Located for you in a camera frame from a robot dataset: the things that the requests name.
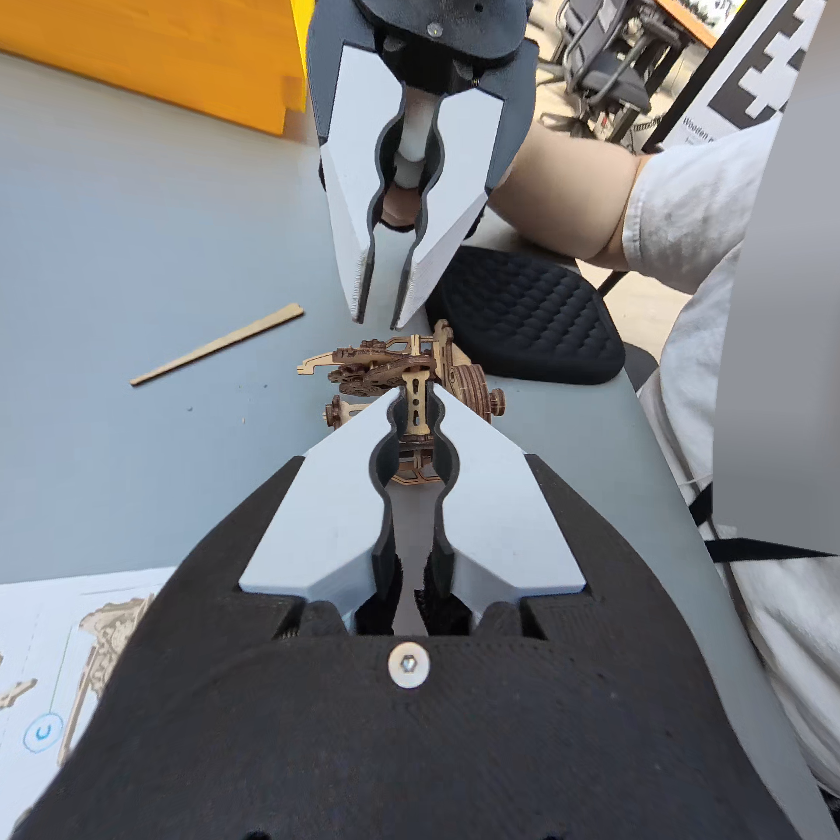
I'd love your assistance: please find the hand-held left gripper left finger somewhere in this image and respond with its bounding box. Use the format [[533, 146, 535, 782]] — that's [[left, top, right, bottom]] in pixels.
[[238, 386, 404, 635]]

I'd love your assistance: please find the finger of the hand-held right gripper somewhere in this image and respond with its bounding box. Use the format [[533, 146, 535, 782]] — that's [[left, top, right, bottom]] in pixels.
[[319, 43, 404, 325], [391, 87, 506, 330]]

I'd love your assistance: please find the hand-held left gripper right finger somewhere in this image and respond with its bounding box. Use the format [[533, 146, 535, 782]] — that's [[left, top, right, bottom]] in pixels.
[[427, 386, 586, 635]]

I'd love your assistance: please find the wooden gear model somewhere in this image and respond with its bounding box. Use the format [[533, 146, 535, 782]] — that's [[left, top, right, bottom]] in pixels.
[[298, 319, 506, 488]]

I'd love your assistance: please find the person's right forearm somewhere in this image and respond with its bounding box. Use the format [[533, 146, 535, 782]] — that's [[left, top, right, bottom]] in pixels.
[[487, 120, 656, 271]]

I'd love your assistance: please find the person's right hand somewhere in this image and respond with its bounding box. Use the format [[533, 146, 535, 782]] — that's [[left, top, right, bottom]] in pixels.
[[382, 185, 421, 228]]

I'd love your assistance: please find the black office chair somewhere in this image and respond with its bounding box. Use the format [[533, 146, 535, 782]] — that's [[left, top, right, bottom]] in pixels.
[[538, 0, 698, 142]]

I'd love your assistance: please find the black padded wrist rest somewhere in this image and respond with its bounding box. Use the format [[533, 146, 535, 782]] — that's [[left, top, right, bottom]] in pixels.
[[425, 246, 626, 385]]

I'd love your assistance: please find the thin wooden stick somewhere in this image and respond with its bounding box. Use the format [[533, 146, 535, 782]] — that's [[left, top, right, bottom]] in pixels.
[[130, 303, 305, 387]]

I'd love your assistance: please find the person's white shirt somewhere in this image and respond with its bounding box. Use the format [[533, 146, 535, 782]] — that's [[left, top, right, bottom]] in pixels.
[[622, 118, 840, 798]]

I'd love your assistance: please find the yellow plastic bin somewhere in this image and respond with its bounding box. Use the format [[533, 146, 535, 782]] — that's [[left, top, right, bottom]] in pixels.
[[0, 0, 309, 135]]

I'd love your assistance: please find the printed instruction booklet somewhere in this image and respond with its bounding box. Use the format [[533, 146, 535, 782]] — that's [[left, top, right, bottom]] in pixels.
[[0, 567, 177, 837]]

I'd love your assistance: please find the black white marker board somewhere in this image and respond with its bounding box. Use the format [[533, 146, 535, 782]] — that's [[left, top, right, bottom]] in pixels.
[[643, 0, 815, 153]]

